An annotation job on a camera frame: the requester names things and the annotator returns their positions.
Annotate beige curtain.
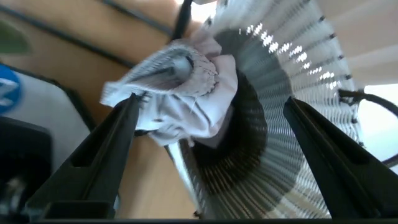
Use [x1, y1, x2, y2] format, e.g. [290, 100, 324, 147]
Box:
[315, 0, 398, 87]

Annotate black clothes rack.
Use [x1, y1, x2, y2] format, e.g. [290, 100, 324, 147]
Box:
[0, 0, 194, 69]

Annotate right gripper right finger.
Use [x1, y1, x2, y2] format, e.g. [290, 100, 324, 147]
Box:
[282, 96, 398, 219]

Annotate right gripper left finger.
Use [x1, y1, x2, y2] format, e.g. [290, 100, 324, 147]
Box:
[24, 92, 141, 220]

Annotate pale grey shorts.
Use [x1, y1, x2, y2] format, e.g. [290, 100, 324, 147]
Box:
[99, 28, 239, 147]

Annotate white laundry basket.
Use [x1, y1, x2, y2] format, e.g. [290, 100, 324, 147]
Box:
[164, 0, 398, 220]

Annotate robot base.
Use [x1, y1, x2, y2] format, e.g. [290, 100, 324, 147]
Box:
[0, 63, 98, 220]

